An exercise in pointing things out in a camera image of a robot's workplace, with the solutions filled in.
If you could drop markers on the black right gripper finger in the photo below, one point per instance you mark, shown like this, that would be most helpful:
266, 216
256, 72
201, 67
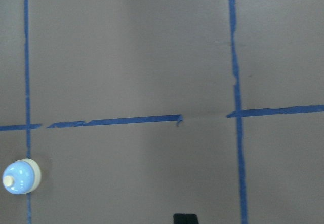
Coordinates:
183, 218

